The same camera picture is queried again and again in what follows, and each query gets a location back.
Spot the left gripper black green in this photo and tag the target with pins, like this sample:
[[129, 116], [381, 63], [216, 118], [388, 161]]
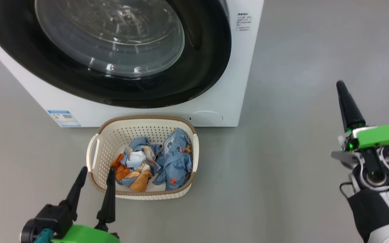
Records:
[[52, 219]]

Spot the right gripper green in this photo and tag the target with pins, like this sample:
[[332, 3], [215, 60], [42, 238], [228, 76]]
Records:
[[383, 135]]

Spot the blue orange white garment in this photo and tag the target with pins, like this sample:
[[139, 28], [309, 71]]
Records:
[[130, 175]]

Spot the blue garment with orange prints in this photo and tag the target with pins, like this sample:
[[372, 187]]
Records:
[[174, 162]]

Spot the dark round washer door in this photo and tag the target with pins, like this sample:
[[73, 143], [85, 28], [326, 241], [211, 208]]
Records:
[[29, 67]]

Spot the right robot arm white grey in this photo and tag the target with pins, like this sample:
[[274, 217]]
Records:
[[373, 209]]

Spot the cream perforated laundry basket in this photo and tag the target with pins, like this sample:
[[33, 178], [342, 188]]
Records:
[[140, 130]]

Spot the white front-load washing machine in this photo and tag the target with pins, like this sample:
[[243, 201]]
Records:
[[221, 84]]

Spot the blue energy label sticker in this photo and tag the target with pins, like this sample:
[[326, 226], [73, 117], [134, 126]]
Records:
[[62, 118]]

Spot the round white filter cover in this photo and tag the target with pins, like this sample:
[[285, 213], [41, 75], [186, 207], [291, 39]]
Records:
[[206, 117]]

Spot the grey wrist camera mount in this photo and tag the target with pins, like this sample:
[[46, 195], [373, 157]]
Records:
[[344, 158]]

